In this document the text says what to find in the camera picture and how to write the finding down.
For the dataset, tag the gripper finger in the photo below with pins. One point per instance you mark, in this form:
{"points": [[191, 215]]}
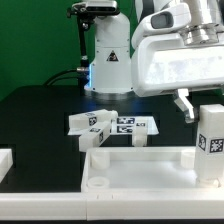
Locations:
{"points": [[181, 100]]}

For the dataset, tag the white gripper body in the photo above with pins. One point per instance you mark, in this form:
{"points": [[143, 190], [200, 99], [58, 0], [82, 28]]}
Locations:
{"points": [[177, 46]]}

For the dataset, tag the white square desk top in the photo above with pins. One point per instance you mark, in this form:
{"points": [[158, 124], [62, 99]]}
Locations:
{"points": [[143, 169]]}

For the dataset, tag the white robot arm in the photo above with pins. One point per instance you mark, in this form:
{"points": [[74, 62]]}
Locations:
{"points": [[111, 69]]}

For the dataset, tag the white marker sheet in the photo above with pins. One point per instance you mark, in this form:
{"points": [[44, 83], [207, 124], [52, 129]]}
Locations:
{"points": [[122, 125]]}

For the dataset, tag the white front fence bar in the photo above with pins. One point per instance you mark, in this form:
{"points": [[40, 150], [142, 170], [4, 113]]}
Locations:
{"points": [[208, 204]]}

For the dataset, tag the white fence bar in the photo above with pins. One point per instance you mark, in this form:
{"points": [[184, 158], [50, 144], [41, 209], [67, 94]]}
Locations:
{"points": [[208, 204], [6, 162]]}

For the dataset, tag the white left fence bar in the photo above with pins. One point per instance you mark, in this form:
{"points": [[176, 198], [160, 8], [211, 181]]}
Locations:
{"points": [[6, 162]]}

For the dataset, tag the camera on stand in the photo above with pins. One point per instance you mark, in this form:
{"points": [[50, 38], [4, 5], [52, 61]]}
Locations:
{"points": [[97, 7]]}

